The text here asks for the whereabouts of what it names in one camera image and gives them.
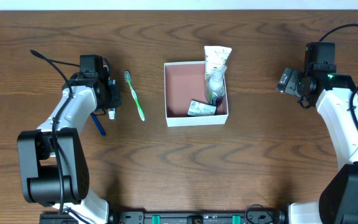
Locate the green white toothbrush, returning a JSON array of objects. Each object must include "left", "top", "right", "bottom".
[{"left": 124, "top": 70, "right": 145, "bottom": 121}]

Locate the green white toothpaste tube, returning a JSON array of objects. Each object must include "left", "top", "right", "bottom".
[{"left": 108, "top": 80, "right": 116, "bottom": 120}]

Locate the blue disposable razor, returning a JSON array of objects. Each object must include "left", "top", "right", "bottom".
[{"left": 91, "top": 113, "right": 106, "bottom": 136}]

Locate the white box with pink interior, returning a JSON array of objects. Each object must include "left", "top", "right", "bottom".
[{"left": 164, "top": 61, "right": 229, "bottom": 128}]

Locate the clear pump bottle green label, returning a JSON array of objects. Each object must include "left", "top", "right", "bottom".
[{"left": 205, "top": 65, "right": 227, "bottom": 107}]

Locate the white lotion tube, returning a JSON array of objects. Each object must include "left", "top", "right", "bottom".
[{"left": 204, "top": 46, "right": 232, "bottom": 79}]

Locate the green white soap package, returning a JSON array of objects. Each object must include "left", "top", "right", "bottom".
[{"left": 187, "top": 100, "right": 216, "bottom": 116}]

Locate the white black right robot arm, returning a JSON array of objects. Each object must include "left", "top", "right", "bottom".
[{"left": 276, "top": 42, "right": 358, "bottom": 223}]

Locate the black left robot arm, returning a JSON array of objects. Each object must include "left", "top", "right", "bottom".
[{"left": 17, "top": 54, "right": 121, "bottom": 223}]

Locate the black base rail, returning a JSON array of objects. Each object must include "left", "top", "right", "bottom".
[{"left": 106, "top": 208, "right": 289, "bottom": 224}]

